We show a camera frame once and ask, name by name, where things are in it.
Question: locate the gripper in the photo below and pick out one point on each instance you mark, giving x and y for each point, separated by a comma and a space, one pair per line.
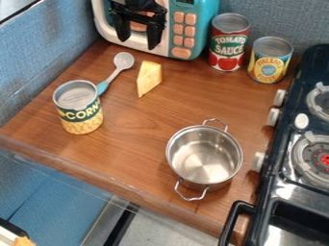
138, 8

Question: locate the red can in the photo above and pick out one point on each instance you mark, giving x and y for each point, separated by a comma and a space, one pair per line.
229, 44

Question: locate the yellow corn can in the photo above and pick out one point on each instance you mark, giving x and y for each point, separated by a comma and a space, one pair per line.
79, 110

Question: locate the yellow pineapple can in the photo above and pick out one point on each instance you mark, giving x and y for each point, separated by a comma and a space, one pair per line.
269, 64

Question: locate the yellow toy cheese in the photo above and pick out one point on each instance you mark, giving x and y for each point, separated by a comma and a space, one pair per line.
148, 78

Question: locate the toy microwave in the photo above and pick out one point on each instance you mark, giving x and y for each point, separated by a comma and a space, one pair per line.
193, 29

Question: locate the silver pot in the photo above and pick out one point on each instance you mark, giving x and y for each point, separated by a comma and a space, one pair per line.
204, 157

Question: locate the toy stove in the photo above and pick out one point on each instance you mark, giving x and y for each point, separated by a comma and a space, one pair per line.
300, 160

